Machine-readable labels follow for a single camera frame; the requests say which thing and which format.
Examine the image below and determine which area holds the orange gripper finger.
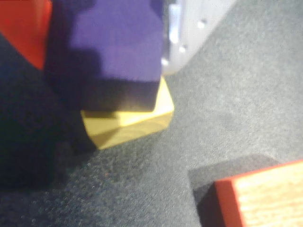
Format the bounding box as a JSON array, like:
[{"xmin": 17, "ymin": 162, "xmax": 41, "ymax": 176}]
[{"xmin": 0, "ymin": 0, "xmax": 53, "ymax": 70}]

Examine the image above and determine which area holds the yellow wooden cube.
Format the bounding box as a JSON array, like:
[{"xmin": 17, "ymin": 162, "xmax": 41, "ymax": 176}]
[{"xmin": 80, "ymin": 75, "xmax": 176, "ymax": 150}]

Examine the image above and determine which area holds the purple wooden cube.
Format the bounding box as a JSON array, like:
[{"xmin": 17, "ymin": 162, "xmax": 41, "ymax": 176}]
[{"xmin": 45, "ymin": 0, "xmax": 164, "ymax": 113}]

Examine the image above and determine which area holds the orange wooden cube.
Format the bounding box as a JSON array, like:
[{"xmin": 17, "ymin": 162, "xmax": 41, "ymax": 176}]
[{"xmin": 214, "ymin": 159, "xmax": 303, "ymax": 227}]

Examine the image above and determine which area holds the dark grey felt mat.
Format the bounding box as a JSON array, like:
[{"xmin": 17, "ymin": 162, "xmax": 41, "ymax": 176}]
[{"xmin": 0, "ymin": 0, "xmax": 303, "ymax": 227}]

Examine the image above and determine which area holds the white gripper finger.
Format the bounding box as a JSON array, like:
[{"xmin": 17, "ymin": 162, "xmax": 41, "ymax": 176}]
[{"xmin": 160, "ymin": 0, "xmax": 237, "ymax": 76}]

